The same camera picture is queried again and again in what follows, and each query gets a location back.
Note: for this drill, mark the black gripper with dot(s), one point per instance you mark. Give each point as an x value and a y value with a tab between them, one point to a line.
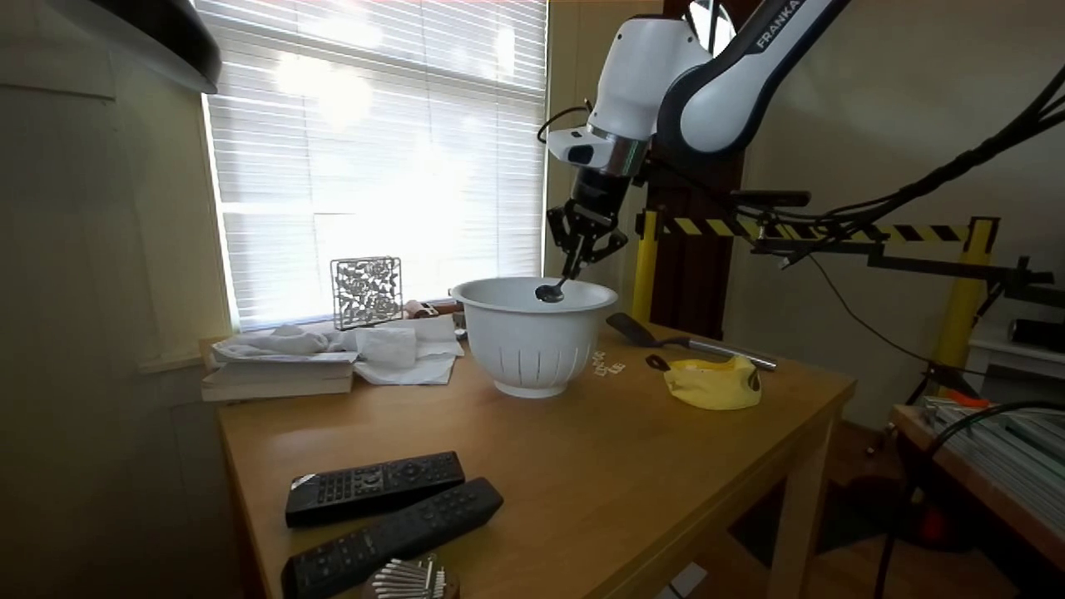
601	193

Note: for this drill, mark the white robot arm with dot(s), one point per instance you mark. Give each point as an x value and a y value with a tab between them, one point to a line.
734	87

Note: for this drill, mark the white colander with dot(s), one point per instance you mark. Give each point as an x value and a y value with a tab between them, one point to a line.
534	343

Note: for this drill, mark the dark brown door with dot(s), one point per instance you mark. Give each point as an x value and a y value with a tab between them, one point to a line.
701	286

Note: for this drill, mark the small black oval object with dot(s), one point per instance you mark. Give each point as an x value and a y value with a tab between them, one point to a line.
656	361

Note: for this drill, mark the small red brown object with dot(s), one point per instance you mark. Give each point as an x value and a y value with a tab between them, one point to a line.
433	308

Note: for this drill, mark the yellow floppy plate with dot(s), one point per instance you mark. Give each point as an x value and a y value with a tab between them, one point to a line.
710	385

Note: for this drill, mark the white crumpled cloth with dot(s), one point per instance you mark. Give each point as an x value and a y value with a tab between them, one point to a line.
411	352

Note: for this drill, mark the white window blinds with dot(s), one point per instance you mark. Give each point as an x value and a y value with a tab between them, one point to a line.
388	168

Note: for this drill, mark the white lattice cube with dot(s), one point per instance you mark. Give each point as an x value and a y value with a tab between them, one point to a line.
368	290

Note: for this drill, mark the short black remote control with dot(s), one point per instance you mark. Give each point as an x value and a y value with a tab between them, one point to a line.
370	488

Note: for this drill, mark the stack of white books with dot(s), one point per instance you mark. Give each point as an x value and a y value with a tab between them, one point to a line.
278	369

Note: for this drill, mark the yellow black striped barrier bar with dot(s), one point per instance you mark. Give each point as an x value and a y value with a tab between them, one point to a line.
919	232

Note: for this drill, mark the small white box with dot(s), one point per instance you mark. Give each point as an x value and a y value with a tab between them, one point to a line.
686	581

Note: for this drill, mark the long black remote control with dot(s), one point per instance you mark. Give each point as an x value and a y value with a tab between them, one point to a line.
388	536

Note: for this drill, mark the white shelf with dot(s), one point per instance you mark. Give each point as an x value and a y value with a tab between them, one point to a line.
1015	366

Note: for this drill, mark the wooden side table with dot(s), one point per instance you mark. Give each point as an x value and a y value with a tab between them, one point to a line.
977	480

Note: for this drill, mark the white paper stack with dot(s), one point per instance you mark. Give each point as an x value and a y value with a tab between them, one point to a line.
1034	455

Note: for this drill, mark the yellow barrier post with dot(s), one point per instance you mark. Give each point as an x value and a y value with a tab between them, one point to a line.
642	278
966	301

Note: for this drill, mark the black camera on stand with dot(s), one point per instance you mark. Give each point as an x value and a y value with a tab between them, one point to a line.
771	197

